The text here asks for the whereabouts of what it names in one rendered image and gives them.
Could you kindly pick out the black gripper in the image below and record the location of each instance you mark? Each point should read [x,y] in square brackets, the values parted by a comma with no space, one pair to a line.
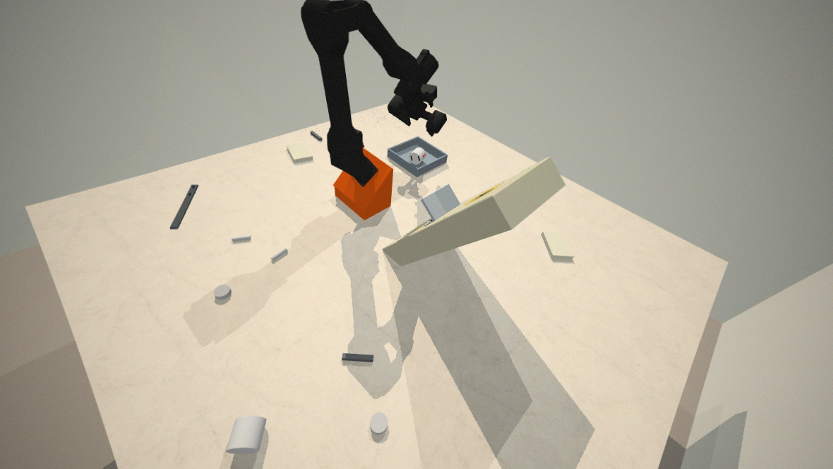
[403,111]

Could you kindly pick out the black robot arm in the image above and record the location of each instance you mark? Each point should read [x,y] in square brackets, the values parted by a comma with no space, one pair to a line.
[328,24]

